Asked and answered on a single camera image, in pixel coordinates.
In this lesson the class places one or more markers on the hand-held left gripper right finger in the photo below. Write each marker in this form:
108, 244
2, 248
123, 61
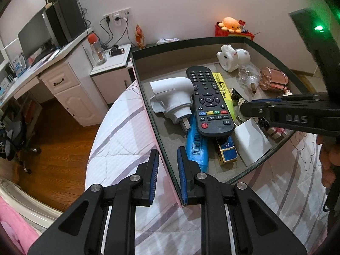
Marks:
182, 175

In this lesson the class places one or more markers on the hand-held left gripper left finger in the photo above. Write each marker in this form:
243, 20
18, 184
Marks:
154, 175

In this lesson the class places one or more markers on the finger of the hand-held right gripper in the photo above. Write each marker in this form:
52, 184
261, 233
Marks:
302, 97
292, 118

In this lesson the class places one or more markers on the blue pen packet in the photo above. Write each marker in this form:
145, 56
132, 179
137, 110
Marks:
196, 148

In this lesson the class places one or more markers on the rose gold jar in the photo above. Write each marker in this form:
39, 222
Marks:
273, 79

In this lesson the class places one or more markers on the pink box with dark rim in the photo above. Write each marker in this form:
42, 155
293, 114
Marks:
170, 135

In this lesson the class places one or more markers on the white charger block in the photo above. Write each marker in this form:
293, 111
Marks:
252, 140

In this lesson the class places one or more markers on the blue and gold lighter box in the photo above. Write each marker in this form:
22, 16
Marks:
227, 152

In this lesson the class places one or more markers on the black hair clip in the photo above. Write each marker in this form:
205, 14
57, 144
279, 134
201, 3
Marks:
236, 95

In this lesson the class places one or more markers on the black remote control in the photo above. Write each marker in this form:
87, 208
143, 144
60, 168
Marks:
209, 103

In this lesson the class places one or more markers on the white cat figurine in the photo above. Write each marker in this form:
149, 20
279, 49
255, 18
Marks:
231, 58

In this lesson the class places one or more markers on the white plug adapter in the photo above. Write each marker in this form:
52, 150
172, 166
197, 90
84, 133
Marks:
172, 90

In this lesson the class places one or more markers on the person's right hand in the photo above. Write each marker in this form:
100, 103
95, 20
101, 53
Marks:
328, 159

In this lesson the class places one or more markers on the white striped tablecloth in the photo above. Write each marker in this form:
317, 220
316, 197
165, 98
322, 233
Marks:
119, 143

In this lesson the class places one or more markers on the red card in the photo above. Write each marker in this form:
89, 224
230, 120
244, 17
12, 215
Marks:
241, 23

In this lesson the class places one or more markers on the orange octopus plush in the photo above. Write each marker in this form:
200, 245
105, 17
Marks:
230, 25

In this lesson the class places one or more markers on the white side table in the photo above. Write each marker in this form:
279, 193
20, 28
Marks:
111, 82

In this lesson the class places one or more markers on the red toy box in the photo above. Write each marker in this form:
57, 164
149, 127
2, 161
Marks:
219, 33

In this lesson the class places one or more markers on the white desk with drawers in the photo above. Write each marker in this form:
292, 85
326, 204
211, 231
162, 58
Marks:
69, 85

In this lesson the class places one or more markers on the small black device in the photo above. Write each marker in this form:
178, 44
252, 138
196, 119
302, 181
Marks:
117, 51

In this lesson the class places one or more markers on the white cloth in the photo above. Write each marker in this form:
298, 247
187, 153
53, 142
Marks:
167, 41

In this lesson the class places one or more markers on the water bottle with red cap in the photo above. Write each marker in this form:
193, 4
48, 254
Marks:
97, 50

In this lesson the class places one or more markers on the small red doll figurine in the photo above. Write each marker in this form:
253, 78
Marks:
140, 37

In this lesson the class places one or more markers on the pink cloth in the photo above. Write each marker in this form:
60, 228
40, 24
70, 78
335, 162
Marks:
13, 225

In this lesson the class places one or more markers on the black keyboard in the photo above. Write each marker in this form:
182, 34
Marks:
42, 58

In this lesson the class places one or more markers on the row of books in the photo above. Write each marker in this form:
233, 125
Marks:
6, 83

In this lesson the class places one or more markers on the blue packages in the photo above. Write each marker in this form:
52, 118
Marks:
18, 65

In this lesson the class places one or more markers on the black computer tower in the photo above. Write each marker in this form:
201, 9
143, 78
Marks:
66, 22

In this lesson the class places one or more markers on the black computer monitor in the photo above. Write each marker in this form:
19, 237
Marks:
33, 38

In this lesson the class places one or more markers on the white curved frame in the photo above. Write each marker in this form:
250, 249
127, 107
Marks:
24, 202

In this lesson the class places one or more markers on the white wall socket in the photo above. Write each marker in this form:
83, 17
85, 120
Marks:
117, 14

